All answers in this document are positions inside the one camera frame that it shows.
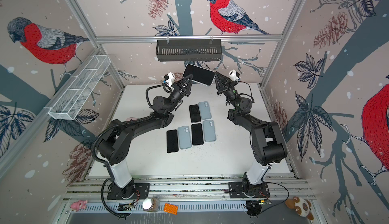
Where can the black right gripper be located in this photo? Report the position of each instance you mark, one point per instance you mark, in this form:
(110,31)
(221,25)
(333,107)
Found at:
(229,89)

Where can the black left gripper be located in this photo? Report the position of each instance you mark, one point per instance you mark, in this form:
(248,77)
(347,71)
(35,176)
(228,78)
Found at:
(179,87)

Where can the black phone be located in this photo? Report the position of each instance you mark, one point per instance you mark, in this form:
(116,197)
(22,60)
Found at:
(199,75)

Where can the large phone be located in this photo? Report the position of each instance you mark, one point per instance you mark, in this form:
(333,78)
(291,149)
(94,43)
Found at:
(209,131)

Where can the blue phone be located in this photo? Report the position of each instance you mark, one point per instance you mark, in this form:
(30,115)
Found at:
(197,134)

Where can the black phone table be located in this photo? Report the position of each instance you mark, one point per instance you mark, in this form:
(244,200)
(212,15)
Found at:
(172,141)

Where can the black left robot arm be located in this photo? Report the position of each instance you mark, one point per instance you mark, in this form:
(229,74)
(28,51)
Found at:
(112,145)

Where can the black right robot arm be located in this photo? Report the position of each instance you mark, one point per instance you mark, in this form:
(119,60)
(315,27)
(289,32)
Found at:
(266,139)

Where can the small phone light case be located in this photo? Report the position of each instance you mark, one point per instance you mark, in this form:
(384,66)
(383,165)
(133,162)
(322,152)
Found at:
(204,109)

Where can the pink phone case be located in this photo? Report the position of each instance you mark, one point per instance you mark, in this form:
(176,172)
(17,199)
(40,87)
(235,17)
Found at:
(131,119)

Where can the orange toy brick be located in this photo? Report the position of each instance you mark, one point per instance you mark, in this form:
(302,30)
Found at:
(171,209)

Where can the clear jar white lid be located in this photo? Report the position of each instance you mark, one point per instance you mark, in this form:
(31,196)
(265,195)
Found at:
(150,204)

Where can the brown white plush toy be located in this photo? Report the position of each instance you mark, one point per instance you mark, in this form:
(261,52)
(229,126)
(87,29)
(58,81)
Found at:
(301,206)

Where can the pink pig toy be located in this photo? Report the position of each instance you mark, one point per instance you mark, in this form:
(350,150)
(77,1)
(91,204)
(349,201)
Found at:
(79,205)

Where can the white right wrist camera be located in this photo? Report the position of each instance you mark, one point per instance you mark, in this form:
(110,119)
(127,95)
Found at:
(234,76)

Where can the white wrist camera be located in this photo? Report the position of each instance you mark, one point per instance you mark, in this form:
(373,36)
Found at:
(169,79)
(234,76)

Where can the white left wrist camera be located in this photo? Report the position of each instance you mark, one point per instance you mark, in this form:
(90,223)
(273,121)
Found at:
(169,79)

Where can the black wire wall basket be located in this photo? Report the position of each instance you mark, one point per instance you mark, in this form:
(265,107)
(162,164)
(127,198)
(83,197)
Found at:
(189,50)

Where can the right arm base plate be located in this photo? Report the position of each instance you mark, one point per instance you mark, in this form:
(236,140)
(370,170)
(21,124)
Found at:
(239,190)

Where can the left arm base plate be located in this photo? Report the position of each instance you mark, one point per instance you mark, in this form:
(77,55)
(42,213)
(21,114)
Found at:
(133,191)

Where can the white mesh wall basket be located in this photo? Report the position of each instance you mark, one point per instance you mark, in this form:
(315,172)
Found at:
(73,99)

